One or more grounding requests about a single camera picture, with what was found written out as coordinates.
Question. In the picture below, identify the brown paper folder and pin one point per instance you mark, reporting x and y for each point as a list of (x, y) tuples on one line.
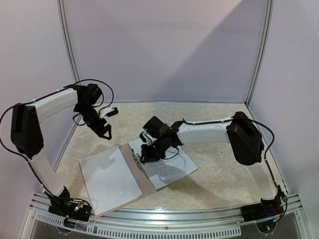
[(144, 183)]

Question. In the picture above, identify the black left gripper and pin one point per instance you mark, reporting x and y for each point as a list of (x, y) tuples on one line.
[(100, 132)]

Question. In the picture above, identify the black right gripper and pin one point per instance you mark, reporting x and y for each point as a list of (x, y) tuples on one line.
[(147, 152)]

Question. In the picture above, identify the aluminium front rail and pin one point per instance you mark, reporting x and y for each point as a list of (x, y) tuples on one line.
[(167, 217)]

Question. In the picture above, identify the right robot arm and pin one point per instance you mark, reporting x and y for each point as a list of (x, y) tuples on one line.
[(239, 131)]

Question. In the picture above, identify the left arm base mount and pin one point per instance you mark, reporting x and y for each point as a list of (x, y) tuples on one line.
[(73, 208)]

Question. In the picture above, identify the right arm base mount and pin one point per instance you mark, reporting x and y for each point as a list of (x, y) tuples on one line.
[(266, 209)]

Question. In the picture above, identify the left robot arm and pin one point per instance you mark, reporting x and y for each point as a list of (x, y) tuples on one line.
[(28, 119)]

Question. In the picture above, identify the perforated white cable tray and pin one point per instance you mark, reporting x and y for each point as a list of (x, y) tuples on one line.
[(52, 227)]

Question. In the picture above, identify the metal folder clip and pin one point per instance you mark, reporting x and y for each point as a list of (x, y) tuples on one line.
[(136, 158)]

